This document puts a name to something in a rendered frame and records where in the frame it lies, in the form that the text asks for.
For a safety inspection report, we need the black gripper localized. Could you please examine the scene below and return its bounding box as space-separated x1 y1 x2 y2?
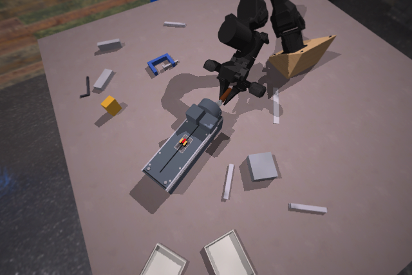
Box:
203 50 267 105

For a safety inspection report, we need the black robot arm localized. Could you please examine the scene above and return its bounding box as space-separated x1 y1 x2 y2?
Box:
218 0 307 83

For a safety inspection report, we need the blue c-clamp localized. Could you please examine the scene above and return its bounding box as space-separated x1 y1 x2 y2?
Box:
148 53 178 76

